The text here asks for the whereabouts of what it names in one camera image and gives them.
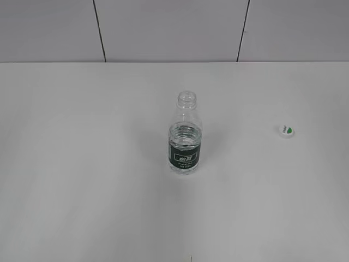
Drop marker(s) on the clear cestbon water bottle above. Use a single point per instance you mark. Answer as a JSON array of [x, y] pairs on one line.
[[185, 135]]

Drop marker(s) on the white green bottle cap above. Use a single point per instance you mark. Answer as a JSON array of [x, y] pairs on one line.
[[286, 131]]

